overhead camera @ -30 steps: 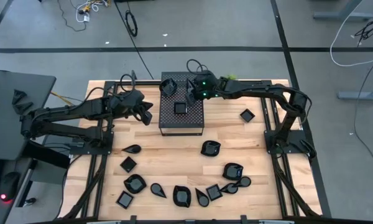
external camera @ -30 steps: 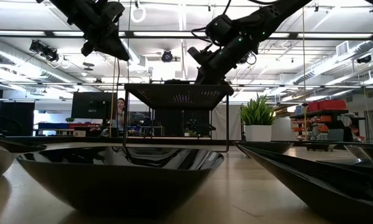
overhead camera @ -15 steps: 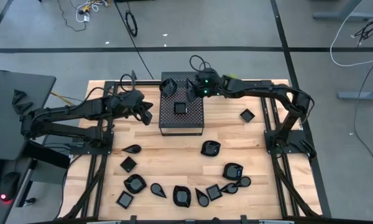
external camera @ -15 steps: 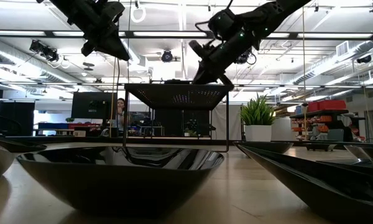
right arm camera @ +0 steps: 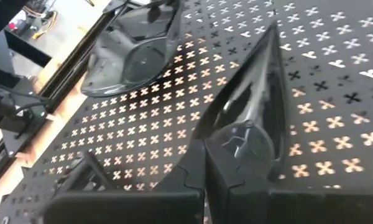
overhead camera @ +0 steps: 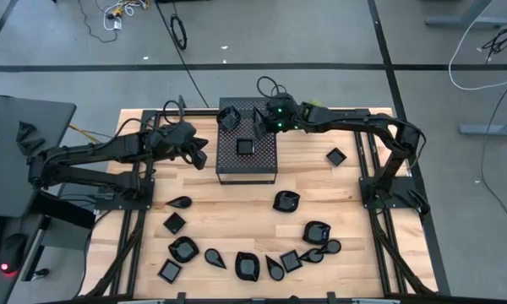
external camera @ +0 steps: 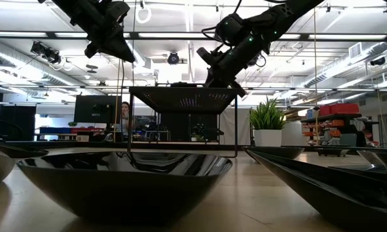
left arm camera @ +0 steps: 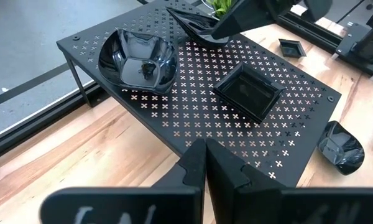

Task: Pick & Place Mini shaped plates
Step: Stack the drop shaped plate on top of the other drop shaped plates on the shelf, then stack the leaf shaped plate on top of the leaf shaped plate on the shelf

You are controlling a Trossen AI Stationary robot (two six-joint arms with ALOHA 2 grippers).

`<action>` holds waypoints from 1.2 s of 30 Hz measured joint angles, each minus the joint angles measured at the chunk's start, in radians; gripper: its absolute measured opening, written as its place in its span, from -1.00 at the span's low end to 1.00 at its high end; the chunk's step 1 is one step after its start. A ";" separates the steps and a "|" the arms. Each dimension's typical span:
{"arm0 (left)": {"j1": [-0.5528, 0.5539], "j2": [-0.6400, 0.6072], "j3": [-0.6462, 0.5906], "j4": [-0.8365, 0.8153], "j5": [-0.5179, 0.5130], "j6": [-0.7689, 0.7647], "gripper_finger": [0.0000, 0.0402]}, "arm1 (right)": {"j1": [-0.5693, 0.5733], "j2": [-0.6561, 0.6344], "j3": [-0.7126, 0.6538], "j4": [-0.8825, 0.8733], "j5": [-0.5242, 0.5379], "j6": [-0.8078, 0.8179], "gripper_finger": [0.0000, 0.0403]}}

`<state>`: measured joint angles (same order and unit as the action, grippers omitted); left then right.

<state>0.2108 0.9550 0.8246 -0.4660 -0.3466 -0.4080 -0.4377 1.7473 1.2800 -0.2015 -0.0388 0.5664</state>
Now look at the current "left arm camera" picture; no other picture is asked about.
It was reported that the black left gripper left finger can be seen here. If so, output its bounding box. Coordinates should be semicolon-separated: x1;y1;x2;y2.
39;138;206;224

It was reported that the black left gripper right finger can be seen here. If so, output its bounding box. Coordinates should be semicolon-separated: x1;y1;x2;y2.
205;138;373;224

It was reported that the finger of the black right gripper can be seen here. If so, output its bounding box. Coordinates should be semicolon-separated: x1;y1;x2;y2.
211;0;295;40

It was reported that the black square mini plate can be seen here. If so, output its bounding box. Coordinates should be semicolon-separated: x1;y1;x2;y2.
278;38;308;59
212;61;287;124

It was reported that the black teardrop mini plate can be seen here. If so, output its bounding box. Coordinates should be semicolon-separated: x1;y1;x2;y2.
165;6;233;48

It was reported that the black leaf-shaped mini plate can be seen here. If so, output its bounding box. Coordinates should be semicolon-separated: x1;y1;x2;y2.
316;120;366;176

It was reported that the large black glossy bowl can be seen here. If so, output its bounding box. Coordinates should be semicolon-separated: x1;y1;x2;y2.
98;28;178;95

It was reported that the green plant in white pot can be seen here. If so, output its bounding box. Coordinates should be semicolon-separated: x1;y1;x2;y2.
206;0;237;18

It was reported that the black perforated metal riser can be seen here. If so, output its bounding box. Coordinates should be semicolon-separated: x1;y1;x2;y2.
55;0;343;188

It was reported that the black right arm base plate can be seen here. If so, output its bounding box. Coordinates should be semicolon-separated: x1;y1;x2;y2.
330;22;373;78

